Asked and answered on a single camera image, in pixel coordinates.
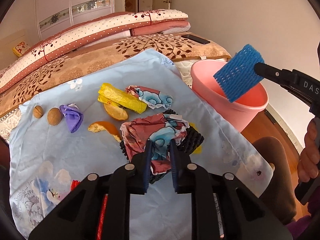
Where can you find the blue cloud paper wrapper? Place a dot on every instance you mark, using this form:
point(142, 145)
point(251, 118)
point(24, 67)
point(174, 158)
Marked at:
point(152, 97)

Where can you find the white sliding door wardrobe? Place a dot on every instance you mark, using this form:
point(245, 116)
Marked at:
point(53, 16)

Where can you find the orange peel piece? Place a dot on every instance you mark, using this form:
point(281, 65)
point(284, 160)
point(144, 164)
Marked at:
point(116, 112)
point(105, 126)

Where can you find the light blue floral cloth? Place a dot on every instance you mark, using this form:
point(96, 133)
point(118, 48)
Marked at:
point(45, 159)

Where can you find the walnut near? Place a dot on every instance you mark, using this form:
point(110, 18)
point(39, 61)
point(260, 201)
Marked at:
point(54, 116)

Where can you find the yellow red small pillow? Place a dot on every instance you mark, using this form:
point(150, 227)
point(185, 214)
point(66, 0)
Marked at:
point(21, 48)

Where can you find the yellow foam fruit net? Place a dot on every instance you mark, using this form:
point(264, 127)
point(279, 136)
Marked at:
point(198, 150)

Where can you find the polka dot folded quilt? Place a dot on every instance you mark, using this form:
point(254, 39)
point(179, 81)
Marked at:
point(80, 35)

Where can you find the person right hand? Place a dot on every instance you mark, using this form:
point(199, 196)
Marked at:
point(309, 158)

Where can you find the red blue paper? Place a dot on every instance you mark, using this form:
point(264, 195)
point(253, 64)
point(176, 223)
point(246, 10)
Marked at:
point(160, 129)

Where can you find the walnut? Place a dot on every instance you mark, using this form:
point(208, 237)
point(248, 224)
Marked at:
point(54, 116)
point(38, 112)

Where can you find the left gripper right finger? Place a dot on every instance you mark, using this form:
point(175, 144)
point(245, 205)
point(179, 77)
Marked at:
point(222, 207)

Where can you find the purple cloth pouch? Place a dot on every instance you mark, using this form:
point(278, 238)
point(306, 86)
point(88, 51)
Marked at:
point(73, 116)

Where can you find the yellow plastic wrapper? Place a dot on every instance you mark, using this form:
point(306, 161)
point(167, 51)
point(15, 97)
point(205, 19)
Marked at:
point(110, 95)

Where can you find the blue foam fruit net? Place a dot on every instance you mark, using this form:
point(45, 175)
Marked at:
point(237, 76)

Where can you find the black smartphone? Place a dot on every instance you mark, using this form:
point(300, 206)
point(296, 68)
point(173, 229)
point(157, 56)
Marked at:
point(195, 39)

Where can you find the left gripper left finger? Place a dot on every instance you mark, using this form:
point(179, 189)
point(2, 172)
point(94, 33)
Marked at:
point(77, 215)

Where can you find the black foam fruit net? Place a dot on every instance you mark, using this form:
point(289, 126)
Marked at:
point(187, 146)

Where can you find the walnut far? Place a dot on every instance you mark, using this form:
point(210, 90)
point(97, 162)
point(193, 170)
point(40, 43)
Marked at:
point(38, 112)

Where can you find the pink folded blanket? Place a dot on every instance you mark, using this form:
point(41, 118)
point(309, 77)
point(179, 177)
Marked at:
point(171, 27)

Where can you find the brown leaf pattern blanket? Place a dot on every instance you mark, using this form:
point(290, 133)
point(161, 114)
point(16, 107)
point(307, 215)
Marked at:
point(94, 58)

